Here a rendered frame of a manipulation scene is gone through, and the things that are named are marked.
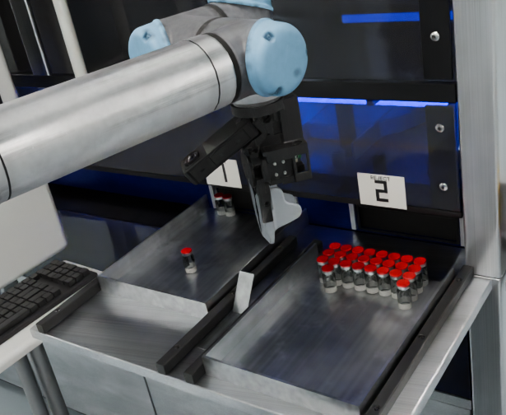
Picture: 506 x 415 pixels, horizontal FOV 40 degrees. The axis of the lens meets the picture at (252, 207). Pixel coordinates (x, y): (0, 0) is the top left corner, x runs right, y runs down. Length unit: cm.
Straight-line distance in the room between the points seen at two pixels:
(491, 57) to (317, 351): 49
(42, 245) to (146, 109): 109
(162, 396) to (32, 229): 61
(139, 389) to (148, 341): 86
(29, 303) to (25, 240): 20
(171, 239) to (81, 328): 30
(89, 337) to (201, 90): 68
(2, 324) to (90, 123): 92
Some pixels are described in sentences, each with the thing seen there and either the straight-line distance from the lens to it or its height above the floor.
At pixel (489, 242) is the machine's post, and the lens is 118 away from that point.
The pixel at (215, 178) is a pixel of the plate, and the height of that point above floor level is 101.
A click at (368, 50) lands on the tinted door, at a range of 113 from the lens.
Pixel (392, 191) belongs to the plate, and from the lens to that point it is 119.
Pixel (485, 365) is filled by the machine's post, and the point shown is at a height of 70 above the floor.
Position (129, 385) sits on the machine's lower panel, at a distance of 207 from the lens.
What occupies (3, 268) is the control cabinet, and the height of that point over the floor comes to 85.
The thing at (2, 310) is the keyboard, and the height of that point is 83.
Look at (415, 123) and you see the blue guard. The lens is 113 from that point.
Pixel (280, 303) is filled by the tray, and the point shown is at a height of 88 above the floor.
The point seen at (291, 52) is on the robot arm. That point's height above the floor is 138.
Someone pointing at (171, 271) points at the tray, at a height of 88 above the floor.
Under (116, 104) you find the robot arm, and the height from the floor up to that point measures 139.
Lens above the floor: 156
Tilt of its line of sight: 26 degrees down
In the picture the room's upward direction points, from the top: 11 degrees counter-clockwise
